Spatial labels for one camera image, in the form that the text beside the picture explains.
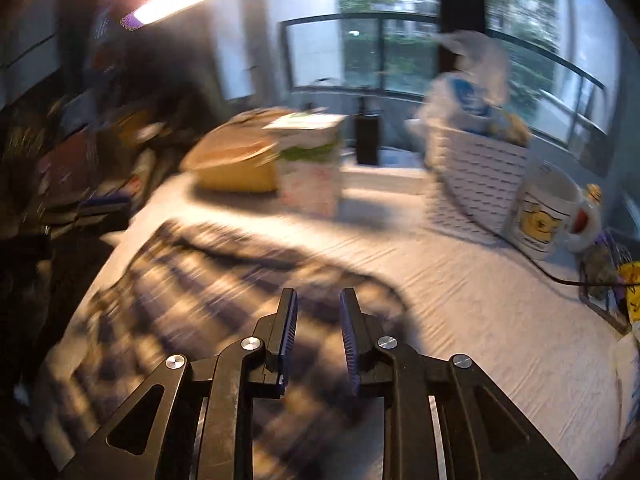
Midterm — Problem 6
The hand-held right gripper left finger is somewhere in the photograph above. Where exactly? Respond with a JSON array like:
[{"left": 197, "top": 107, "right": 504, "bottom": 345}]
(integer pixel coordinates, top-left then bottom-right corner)
[{"left": 60, "top": 287, "right": 300, "bottom": 480}]

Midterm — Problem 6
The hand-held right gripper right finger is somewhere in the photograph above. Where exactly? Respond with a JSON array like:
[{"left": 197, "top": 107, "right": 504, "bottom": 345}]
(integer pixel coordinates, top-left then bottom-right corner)
[{"left": 339, "top": 287, "right": 581, "bottom": 480}]

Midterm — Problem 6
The black white plaid shirt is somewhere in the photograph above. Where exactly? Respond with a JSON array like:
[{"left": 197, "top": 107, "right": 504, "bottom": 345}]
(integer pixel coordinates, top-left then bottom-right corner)
[{"left": 40, "top": 220, "right": 426, "bottom": 480}]

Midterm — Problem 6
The white green carton box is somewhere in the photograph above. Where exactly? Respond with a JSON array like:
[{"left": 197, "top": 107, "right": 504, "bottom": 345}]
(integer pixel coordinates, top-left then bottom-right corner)
[{"left": 262, "top": 112, "right": 348, "bottom": 216}]

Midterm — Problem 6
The black speaker box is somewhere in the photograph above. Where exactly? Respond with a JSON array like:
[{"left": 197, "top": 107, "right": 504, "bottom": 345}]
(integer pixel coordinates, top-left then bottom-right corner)
[{"left": 355, "top": 97, "right": 383, "bottom": 166}]

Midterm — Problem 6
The white woven basket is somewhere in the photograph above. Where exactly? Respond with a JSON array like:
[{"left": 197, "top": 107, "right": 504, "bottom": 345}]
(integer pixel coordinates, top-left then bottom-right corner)
[{"left": 425, "top": 125, "right": 533, "bottom": 241}]

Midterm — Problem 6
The white cartoon mug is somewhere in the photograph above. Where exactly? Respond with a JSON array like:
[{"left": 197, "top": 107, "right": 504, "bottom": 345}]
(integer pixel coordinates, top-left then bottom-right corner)
[{"left": 502, "top": 162, "right": 593, "bottom": 261}]

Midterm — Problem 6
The small toy figure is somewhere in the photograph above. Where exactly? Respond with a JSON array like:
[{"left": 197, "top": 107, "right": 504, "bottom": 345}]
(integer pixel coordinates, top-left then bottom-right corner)
[{"left": 567, "top": 182, "right": 606, "bottom": 253}]

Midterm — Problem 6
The white plastic bag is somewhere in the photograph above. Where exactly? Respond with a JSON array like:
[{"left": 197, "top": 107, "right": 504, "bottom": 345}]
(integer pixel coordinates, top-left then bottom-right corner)
[{"left": 407, "top": 30, "right": 513, "bottom": 136}]

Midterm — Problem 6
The yellow packet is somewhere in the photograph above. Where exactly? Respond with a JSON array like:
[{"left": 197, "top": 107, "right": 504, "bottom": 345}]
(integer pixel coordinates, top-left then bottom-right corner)
[{"left": 617, "top": 262, "right": 640, "bottom": 326}]

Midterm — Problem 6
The balcony railing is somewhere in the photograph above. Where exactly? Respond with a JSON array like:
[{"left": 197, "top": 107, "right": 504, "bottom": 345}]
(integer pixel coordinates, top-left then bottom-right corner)
[{"left": 280, "top": 14, "right": 608, "bottom": 151}]

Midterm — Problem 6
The black cable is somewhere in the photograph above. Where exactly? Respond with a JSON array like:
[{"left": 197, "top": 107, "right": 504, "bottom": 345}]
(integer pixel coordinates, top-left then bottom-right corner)
[{"left": 535, "top": 259, "right": 640, "bottom": 288}]

